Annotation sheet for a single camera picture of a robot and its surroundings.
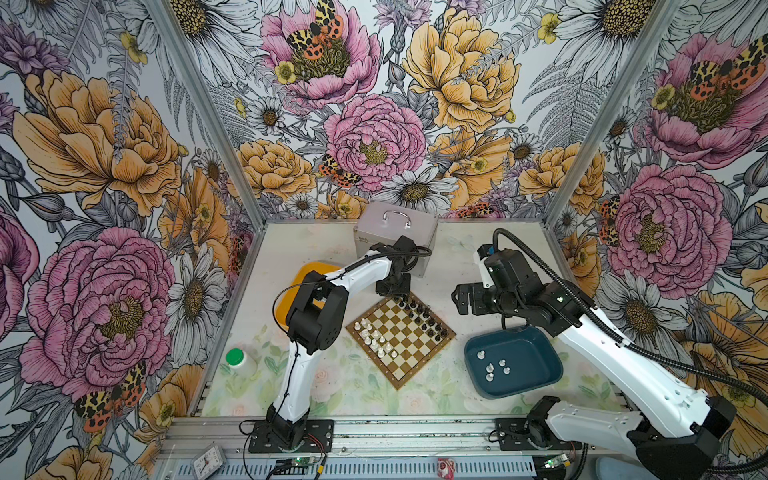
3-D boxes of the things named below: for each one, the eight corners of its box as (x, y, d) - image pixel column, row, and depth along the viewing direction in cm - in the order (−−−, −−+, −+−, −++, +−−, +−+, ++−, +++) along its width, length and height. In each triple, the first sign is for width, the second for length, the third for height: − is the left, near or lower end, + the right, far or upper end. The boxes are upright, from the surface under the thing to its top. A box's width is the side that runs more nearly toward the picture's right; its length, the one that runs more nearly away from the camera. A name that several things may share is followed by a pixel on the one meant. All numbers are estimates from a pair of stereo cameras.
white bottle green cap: (237, 378, 85) (222, 365, 78) (242, 361, 88) (228, 347, 81) (255, 378, 85) (242, 365, 78) (260, 361, 88) (248, 347, 81)
